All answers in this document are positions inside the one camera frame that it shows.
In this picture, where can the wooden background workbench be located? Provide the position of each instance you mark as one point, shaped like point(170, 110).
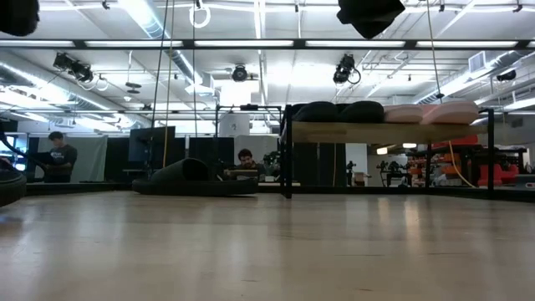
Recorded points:
point(240, 172)

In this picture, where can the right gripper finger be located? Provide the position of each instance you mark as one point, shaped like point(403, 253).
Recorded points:
point(378, 16)
point(346, 11)

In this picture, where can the person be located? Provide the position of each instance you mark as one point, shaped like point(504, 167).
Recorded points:
point(62, 156)
point(246, 156)

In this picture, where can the black background rig frame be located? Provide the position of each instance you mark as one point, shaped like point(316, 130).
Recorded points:
point(249, 107)

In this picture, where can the black background robot arm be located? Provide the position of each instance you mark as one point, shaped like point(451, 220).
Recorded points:
point(393, 169)

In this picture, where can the black partition panel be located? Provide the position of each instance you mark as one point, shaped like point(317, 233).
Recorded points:
point(317, 163)
point(200, 152)

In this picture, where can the thin black hanging line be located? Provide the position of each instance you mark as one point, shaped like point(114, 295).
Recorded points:
point(193, 83)

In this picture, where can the black aluminium table frame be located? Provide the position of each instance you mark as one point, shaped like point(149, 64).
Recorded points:
point(376, 192)

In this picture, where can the pink rubber slide sandal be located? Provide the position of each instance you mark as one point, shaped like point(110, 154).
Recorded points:
point(451, 113)
point(403, 114)

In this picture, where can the white curtain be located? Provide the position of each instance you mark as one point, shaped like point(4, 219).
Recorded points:
point(92, 159)

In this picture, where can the black hanging rig camera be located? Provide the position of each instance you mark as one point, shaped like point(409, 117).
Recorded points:
point(343, 69)
point(506, 75)
point(239, 73)
point(79, 71)

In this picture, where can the wooden shelf with black frame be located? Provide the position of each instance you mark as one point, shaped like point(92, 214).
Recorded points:
point(355, 133)

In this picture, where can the black monitor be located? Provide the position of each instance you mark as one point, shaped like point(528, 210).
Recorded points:
point(150, 144)

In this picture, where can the red box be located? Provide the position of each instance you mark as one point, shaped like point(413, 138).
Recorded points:
point(460, 141)

